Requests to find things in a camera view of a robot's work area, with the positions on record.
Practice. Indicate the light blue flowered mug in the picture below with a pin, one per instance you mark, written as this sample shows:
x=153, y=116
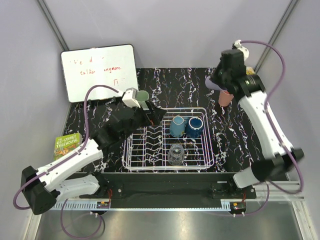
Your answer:
x=178, y=126

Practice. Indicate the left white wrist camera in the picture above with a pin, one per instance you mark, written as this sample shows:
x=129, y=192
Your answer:
x=129, y=98

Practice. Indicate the grey slotted cable duct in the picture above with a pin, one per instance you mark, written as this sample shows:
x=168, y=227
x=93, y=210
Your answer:
x=83, y=204

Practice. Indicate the yellow paperback book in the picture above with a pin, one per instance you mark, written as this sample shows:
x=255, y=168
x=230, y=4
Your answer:
x=250, y=71

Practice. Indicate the green plastic cup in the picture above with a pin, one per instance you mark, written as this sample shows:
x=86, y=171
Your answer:
x=142, y=97

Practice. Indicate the pink plastic cup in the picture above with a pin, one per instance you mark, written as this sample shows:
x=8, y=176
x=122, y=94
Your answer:
x=225, y=98

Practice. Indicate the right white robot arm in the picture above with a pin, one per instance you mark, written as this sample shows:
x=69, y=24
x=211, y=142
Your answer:
x=279, y=155

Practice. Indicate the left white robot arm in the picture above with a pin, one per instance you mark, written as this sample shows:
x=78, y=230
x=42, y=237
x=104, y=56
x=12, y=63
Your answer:
x=45, y=186

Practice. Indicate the clear glass cup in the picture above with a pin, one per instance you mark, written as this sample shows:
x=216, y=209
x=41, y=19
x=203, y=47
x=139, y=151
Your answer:
x=176, y=155

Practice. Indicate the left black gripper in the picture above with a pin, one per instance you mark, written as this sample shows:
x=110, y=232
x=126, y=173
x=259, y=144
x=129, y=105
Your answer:
x=155, y=116

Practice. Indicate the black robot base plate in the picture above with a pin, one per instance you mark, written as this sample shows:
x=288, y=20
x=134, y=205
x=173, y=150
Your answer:
x=208, y=184

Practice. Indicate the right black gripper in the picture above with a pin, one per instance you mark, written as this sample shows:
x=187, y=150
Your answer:
x=214, y=75

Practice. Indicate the lilac plastic cup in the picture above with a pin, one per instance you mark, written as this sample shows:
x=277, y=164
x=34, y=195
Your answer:
x=211, y=85

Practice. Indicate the white whiteboard with red writing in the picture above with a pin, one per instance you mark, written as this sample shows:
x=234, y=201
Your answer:
x=113, y=66

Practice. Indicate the white wire dish rack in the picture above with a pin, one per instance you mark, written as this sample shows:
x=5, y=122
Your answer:
x=147, y=149

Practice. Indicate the green Treehouse book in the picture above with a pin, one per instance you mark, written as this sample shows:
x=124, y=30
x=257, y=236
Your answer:
x=65, y=144

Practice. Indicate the dark blue ceramic mug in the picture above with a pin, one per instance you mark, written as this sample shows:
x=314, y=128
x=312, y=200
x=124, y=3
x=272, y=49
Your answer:
x=194, y=127

